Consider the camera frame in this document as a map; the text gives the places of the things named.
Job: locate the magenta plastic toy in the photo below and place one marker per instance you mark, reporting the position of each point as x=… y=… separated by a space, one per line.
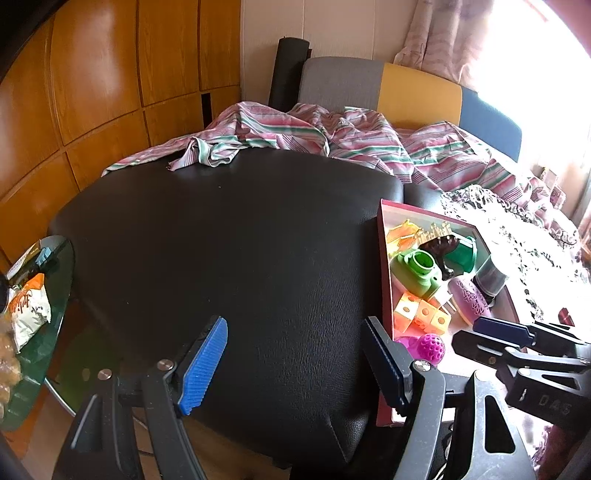
x=429 y=347

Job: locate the grey black cylinder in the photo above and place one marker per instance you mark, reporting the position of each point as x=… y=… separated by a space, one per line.
x=490 y=278

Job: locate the pink striped bedsheet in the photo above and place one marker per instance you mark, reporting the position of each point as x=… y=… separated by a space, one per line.
x=441 y=156

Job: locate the white floral embroidered cloth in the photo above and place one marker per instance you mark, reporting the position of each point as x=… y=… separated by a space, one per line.
x=545 y=271

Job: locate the purple oval case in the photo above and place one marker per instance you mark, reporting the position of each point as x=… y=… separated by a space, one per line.
x=467 y=299

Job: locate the round glass side table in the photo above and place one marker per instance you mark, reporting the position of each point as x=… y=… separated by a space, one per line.
x=35 y=357

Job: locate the black rolled mat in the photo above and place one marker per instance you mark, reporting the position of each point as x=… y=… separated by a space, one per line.
x=291 y=53

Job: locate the person's right hand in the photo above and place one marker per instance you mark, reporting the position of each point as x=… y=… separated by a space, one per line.
x=563 y=455

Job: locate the orange plastic block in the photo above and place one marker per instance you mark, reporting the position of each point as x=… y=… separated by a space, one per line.
x=402 y=238

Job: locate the brown massager with yellow pegs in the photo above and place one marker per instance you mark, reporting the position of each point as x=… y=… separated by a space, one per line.
x=438 y=240

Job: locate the snack bag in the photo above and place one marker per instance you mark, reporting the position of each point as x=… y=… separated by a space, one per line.
x=29 y=310

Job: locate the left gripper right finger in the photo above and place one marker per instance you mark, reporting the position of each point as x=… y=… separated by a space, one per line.
x=484 y=444

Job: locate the green plastic spool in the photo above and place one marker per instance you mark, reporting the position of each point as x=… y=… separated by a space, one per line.
x=464 y=256

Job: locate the pink white shallow tray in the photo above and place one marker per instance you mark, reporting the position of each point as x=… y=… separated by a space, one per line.
x=391 y=214

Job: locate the grey yellow blue backrest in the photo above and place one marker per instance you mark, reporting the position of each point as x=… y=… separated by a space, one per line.
x=408 y=98

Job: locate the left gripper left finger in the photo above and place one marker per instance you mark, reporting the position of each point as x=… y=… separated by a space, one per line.
x=101 y=442

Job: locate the beige curtain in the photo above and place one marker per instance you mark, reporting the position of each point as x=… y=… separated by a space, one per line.
x=446 y=38

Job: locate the orange toy piece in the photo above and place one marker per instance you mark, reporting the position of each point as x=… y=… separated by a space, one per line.
x=413 y=310

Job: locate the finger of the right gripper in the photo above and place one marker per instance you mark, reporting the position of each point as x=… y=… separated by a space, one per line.
x=494 y=353
x=539 y=336

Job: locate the red translucent block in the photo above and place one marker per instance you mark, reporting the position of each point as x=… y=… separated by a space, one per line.
x=565 y=317

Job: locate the green toy camera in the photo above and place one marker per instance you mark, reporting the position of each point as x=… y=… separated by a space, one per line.
x=418 y=272

